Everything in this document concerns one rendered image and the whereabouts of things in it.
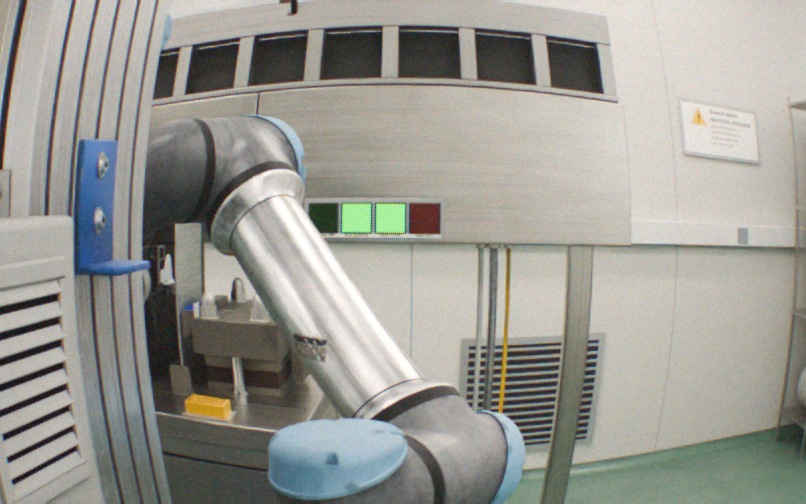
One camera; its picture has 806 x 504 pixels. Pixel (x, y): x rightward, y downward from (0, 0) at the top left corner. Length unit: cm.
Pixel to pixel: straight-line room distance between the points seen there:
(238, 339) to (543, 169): 69
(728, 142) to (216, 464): 349
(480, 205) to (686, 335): 264
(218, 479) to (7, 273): 124
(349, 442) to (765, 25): 427
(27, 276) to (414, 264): 406
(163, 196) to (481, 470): 43
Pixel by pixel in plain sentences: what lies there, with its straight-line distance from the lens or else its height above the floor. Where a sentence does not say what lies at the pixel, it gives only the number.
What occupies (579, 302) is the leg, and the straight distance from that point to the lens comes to 233.
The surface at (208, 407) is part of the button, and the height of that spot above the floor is 92.
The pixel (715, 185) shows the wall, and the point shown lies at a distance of 466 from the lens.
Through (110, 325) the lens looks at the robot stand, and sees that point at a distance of 71.
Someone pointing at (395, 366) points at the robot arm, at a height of 109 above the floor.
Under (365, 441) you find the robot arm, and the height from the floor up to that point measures 105.
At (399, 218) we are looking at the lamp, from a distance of 213.
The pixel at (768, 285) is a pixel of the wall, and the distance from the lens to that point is 480.
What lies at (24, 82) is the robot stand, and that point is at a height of 132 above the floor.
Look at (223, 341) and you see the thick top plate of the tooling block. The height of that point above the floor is 100.
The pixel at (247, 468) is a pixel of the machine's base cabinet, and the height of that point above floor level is 81.
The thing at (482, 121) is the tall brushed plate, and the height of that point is 137.
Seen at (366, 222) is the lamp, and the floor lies 118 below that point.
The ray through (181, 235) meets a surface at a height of 117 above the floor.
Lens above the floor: 124
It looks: 3 degrees down
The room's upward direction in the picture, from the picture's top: straight up
